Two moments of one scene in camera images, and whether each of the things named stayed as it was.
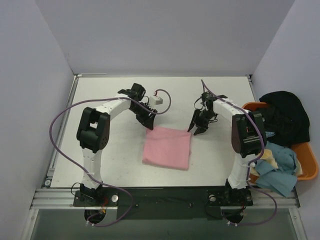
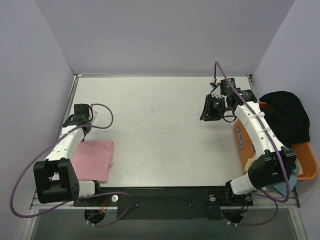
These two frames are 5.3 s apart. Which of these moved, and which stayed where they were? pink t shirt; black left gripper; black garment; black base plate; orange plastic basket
Moved: black left gripper; pink t shirt
Stayed: black garment; orange plastic basket; black base plate
